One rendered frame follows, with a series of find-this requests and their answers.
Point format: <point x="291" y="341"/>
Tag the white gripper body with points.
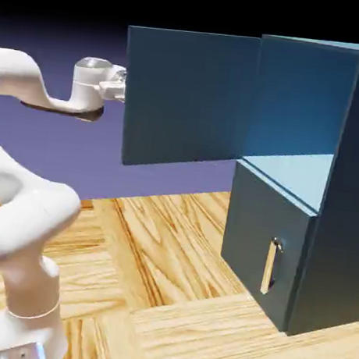
<point x="112" y="88"/>

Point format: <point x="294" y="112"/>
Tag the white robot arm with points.
<point x="22" y="211"/>

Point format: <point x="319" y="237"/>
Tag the large blue cabinet door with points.
<point x="188" y="99"/>

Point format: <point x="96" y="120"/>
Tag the small blue cabinet door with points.
<point x="253" y="219"/>

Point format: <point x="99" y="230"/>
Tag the blue cabinet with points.
<point x="351" y="218"/>

